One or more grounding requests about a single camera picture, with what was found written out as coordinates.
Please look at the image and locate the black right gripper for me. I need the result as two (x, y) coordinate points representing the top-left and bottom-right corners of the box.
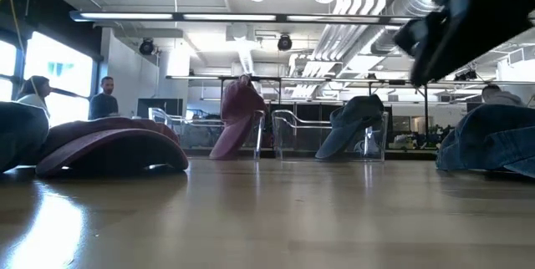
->
(393, 0), (535, 87)

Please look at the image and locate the blue denim cap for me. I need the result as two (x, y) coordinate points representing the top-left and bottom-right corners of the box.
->
(314, 94), (386, 161)
(436, 104), (535, 180)

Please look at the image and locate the maroon cap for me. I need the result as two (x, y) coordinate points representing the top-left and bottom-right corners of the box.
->
(35, 117), (190, 180)
(208, 74), (268, 161)

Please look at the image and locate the dark navy cap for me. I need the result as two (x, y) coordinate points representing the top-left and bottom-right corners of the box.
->
(0, 101), (50, 175)

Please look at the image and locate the person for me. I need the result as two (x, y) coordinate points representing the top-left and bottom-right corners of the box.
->
(88, 75), (120, 120)
(15, 75), (52, 118)
(480, 84), (526, 107)

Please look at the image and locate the black ceiling spotlight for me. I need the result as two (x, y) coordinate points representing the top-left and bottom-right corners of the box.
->
(139, 38), (156, 56)
(277, 33), (293, 52)

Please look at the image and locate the clear plastic bin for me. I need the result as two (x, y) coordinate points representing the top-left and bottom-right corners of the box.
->
(148, 107), (268, 161)
(271, 109), (390, 163)

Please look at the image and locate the long light bar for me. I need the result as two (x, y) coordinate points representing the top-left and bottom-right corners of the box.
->
(69, 9), (419, 27)

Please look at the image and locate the black computer monitor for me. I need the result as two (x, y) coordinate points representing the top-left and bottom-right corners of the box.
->
(136, 98), (184, 119)

